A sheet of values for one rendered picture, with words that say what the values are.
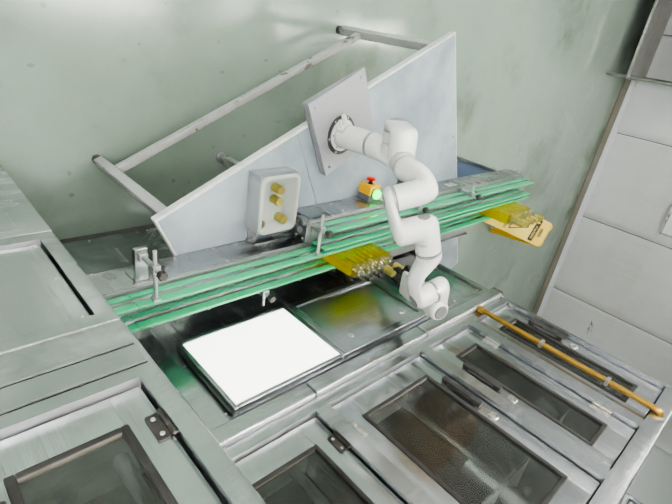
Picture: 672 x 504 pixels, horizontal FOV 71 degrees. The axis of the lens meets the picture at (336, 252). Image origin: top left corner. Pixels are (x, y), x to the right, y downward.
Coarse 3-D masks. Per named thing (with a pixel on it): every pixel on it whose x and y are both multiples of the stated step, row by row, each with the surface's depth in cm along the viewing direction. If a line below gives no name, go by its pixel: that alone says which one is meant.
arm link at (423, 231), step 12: (384, 192) 147; (384, 204) 148; (396, 204) 146; (396, 216) 144; (420, 216) 145; (432, 216) 145; (396, 228) 144; (408, 228) 143; (420, 228) 143; (432, 228) 144; (396, 240) 146; (408, 240) 144; (420, 240) 145; (432, 240) 145; (420, 252) 149; (432, 252) 148
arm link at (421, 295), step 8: (416, 256) 152; (440, 256) 151; (416, 264) 153; (424, 264) 151; (432, 264) 150; (416, 272) 153; (424, 272) 151; (408, 280) 156; (416, 280) 153; (408, 288) 158; (416, 288) 153; (424, 288) 158; (432, 288) 158; (416, 296) 155; (424, 296) 157; (432, 296) 157; (416, 304) 158; (424, 304) 157
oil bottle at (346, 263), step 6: (342, 252) 190; (324, 258) 193; (330, 258) 190; (336, 258) 188; (342, 258) 186; (348, 258) 186; (354, 258) 187; (336, 264) 188; (342, 264) 186; (348, 264) 183; (354, 264) 182; (360, 264) 183; (342, 270) 187; (348, 270) 184; (354, 270) 182; (360, 270) 182; (354, 276) 183
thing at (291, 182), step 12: (264, 180) 164; (276, 180) 177; (288, 180) 178; (300, 180) 175; (264, 192) 175; (288, 192) 180; (264, 204) 178; (288, 204) 181; (264, 216) 180; (288, 216) 183; (264, 228) 176; (276, 228) 178; (288, 228) 181
